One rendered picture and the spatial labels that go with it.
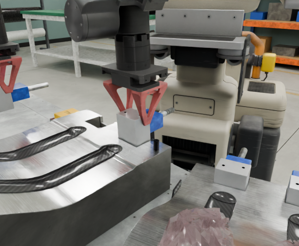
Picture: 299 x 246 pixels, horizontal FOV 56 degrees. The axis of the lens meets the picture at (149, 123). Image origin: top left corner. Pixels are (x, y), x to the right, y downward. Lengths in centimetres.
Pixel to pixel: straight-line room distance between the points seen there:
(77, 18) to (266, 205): 37
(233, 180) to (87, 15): 32
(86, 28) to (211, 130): 51
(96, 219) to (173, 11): 54
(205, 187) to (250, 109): 65
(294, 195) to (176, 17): 51
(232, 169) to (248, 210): 7
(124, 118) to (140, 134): 4
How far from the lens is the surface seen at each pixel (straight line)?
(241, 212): 44
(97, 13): 41
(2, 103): 67
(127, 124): 50
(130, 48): 45
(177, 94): 83
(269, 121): 110
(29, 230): 39
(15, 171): 48
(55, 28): 803
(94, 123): 63
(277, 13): 543
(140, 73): 44
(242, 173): 47
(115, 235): 47
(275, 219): 44
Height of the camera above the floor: 113
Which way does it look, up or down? 24 degrees down
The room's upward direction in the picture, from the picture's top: straight up
